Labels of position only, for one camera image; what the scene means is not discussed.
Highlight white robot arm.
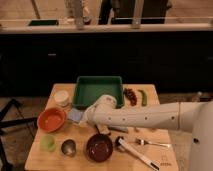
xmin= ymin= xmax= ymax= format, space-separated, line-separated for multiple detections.
xmin=83 ymin=95 xmax=213 ymax=171

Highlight metal cup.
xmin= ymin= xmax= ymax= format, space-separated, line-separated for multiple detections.
xmin=61 ymin=139 xmax=76 ymax=157

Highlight black tripod stand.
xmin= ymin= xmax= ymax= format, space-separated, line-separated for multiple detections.
xmin=0 ymin=99 xmax=37 ymax=171

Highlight blue sponge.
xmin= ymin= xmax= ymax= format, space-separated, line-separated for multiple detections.
xmin=68 ymin=108 xmax=83 ymax=123

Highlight silver fork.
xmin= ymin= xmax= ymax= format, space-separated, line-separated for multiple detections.
xmin=135 ymin=138 xmax=170 ymax=148

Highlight green plastic cup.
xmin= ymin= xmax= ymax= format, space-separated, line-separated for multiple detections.
xmin=40 ymin=134 xmax=56 ymax=152

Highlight dark purple bowl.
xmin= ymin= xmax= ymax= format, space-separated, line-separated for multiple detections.
xmin=86 ymin=134 xmax=113 ymax=162

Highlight white paper cup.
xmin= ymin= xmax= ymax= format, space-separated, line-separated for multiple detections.
xmin=54 ymin=90 xmax=69 ymax=107

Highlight grey triangular cloth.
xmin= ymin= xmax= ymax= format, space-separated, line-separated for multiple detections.
xmin=108 ymin=126 xmax=128 ymax=133

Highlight white dish brush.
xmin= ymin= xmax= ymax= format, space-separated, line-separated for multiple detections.
xmin=115 ymin=136 xmax=160 ymax=171

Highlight green plastic tray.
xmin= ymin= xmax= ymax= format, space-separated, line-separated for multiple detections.
xmin=72 ymin=76 xmax=124 ymax=109

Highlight dark red grapes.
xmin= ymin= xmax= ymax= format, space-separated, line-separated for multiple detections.
xmin=123 ymin=88 xmax=137 ymax=106

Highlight orange bowl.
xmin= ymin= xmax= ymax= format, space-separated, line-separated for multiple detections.
xmin=37 ymin=107 xmax=66 ymax=133

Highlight dark green flat object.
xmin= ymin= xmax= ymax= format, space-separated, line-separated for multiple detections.
xmin=28 ymin=20 xmax=59 ymax=26

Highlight dark counter cabinet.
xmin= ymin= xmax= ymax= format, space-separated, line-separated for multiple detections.
xmin=0 ymin=25 xmax=213 ymax=97

